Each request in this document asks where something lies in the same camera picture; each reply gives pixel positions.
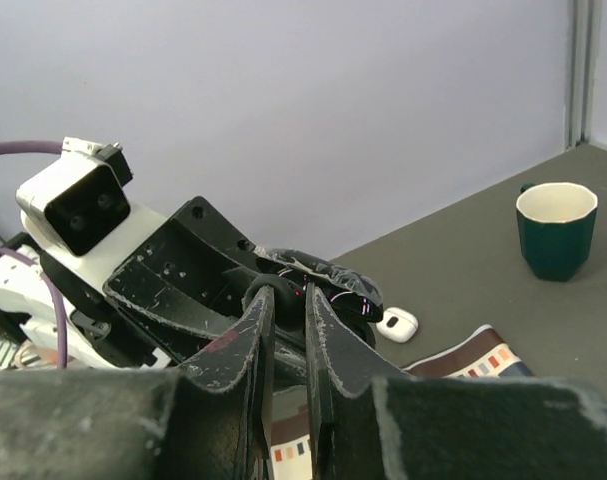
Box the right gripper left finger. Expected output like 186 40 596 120
0 287 275 479

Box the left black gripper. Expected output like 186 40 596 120
104 196 293 364

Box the dark green mug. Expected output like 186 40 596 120
515 182 599 282

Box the black earbud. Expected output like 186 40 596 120
251 274 305 314

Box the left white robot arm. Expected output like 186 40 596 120
0 197 260 369

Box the left aluminium frame post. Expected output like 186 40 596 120
564 0 603 150

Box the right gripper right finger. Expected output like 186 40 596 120
305 286 607 479

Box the white charging case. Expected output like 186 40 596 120
375 307 419 344

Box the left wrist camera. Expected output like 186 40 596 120
15 137 133 256

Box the colourful patchwork placemat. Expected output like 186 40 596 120
267 324 533 480

